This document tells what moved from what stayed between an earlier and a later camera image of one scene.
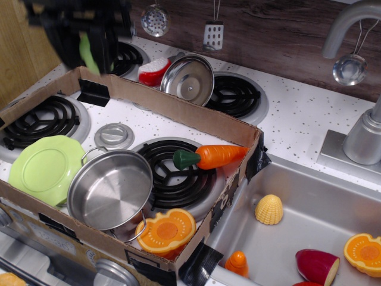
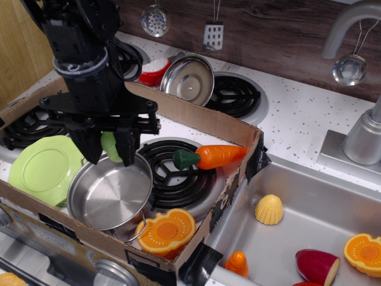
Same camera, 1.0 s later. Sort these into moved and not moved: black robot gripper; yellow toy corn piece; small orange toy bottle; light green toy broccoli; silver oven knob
Moved: black robot gripper; light green toy broccoli
Not moved: small orange toy bottle; silver oven knob; yellow toy corn piece
